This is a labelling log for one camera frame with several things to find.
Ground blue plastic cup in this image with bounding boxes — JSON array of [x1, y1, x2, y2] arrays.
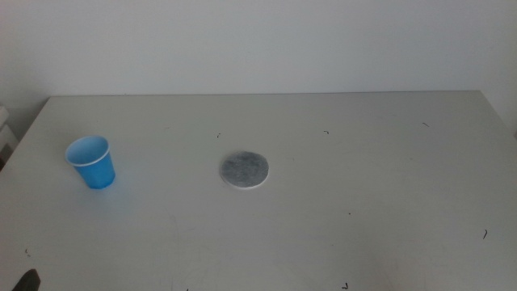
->
[[65, 134, 117, 191]]

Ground round grey cup mat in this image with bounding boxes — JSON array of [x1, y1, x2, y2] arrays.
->
[[219, 150, 271, 191]]

